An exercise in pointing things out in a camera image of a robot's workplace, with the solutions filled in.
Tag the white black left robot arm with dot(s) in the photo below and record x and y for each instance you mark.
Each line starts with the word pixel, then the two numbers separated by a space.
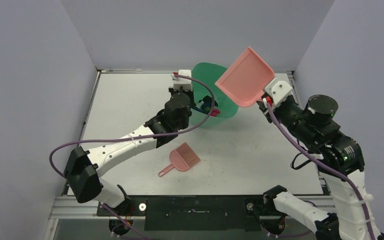
pixel 85 168

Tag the green plastic waste bin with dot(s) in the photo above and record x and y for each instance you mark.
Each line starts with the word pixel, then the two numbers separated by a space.
pixel 224 107

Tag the magenta paper scrap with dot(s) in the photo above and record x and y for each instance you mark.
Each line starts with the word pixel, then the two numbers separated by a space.
pixel 215 113

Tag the long dark blue paper scrap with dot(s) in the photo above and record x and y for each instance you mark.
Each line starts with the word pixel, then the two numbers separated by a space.
pixel 194 107

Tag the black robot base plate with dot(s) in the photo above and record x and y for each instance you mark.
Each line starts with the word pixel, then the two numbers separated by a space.
pixel 203 213

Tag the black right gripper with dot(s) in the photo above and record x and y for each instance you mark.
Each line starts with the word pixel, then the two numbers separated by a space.
pixel 264 105

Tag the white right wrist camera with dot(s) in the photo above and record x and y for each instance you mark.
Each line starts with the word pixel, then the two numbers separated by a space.
pixel 279 90

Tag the pink hand broom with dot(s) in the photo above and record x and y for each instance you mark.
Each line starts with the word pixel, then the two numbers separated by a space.
pixel 182 158

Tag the pink dustpan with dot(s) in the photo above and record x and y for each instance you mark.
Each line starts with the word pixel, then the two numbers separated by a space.
pixel 245 80

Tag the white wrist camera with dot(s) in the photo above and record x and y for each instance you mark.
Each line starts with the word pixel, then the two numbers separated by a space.
pixel 181 83
pixel 279 90

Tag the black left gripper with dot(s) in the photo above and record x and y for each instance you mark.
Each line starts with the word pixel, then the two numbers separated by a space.
pixel 190 93

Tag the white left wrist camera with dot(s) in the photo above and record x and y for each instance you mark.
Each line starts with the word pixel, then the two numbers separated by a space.
pixel 181 83

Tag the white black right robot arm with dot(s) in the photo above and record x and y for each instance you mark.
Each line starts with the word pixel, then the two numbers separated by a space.
pixel 339 160

